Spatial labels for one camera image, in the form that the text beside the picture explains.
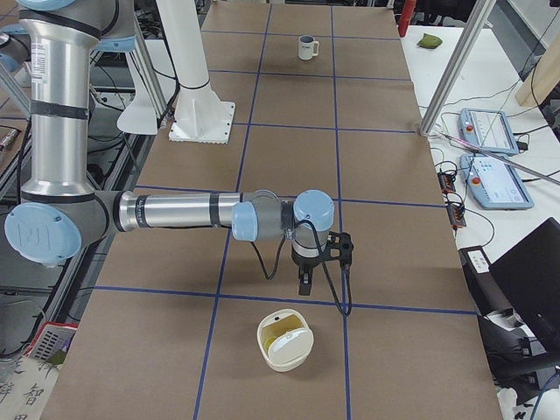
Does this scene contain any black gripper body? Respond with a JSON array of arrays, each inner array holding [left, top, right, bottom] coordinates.
[[291, 252, 321, 273]]

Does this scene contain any white HOME mug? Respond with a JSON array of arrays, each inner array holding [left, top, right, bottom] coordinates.
[[297, 35, 320, 61]]

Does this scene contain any cream waste bin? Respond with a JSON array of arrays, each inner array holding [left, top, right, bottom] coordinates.
[[256, 309, 314, 373]]

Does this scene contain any black box with label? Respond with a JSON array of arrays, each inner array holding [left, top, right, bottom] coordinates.
[[458, 246, 513, 316]]

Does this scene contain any near blue teach pendant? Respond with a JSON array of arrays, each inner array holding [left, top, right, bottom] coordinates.
[[459, 153, 535, 210]]

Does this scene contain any blue teach pendant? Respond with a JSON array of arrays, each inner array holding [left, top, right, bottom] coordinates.
[[459, 153, 535, 210], [458, 108, 520, 156]]

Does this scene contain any black laptop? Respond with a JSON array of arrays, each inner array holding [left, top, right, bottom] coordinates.
[[490, 217, 559, 351]]

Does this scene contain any far blue teach pendant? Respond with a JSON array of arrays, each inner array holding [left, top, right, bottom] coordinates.
[[458, 108, 520, 156]]

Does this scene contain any green cloth pouch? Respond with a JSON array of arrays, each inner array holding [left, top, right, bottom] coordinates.
[[416, 33, 443, 50]]

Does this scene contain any red cylinder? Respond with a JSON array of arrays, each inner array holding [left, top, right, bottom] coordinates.
[[397, 0, 417, 38]]

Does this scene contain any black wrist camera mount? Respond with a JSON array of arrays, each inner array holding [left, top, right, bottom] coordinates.
[[324, 231, 354, 270]]

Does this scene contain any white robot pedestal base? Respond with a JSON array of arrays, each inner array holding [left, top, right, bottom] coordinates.
[[160, 1, 235, 144]]

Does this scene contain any aluminium frame post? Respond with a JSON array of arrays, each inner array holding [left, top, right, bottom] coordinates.
[[419, 0, 496, 137]]

